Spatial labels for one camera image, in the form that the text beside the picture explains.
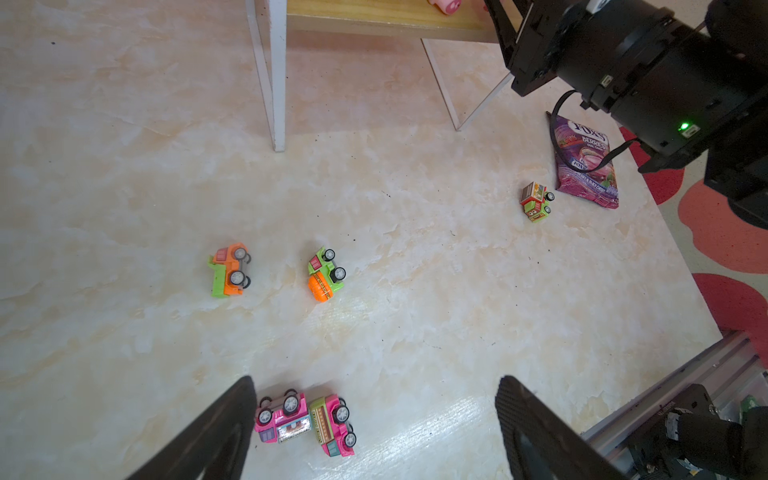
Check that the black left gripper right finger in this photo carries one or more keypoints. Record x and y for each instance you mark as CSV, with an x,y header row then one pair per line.
x,y
538,444

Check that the aluminium front rail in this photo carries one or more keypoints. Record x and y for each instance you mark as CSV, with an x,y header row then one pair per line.
x,y
730,370

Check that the green orange toy car left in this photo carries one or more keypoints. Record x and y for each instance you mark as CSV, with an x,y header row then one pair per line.
x,y
228,265

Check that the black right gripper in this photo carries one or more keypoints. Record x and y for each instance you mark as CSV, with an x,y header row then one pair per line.
x,y
615,54

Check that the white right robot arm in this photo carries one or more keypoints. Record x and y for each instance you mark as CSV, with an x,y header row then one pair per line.
x,y
684,93

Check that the pink toy car upper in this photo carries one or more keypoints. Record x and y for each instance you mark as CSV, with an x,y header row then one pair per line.
x,y
281,419

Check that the pink green toy truck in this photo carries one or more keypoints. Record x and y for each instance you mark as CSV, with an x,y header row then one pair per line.
x,y
330,420

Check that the purple candy bag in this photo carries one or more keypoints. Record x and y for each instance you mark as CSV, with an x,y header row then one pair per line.
x,y
584,149

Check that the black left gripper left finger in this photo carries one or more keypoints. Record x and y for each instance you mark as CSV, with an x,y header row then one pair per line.
x,y
215,445

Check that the wooden two-tier shelf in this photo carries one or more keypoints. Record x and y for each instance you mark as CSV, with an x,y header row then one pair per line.
x,y
270,23

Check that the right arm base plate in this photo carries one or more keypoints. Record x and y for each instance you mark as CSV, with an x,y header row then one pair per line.
x,y
687,439

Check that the multicolour toy car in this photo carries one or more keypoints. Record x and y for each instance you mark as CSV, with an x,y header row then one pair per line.
x,y
535,201

